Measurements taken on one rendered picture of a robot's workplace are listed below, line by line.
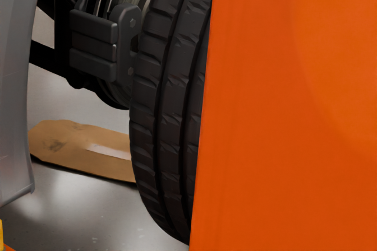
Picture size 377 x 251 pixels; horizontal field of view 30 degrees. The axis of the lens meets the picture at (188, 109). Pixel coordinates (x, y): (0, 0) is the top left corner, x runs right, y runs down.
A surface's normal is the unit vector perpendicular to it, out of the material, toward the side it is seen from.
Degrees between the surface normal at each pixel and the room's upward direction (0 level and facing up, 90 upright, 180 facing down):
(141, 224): 0
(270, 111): 90
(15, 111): 90
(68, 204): 0
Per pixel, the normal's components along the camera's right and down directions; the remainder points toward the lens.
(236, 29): -0.59, 0.32
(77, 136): -0.01, -0.91
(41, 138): 0.27, -0.84
